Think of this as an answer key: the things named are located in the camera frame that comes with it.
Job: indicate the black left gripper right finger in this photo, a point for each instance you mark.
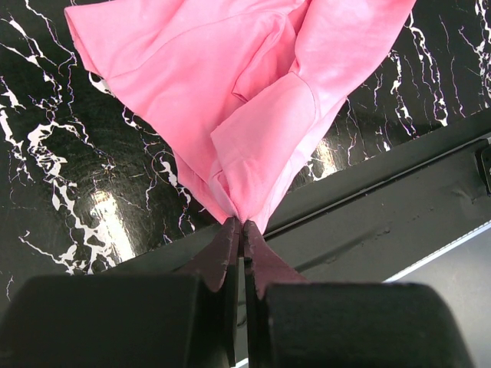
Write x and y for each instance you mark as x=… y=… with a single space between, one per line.
x=292 y=322

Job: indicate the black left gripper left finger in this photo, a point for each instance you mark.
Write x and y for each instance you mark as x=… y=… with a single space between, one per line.
x=185 y=318

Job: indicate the pink t shirt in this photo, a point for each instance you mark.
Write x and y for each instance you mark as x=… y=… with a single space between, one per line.
x=241 y=91

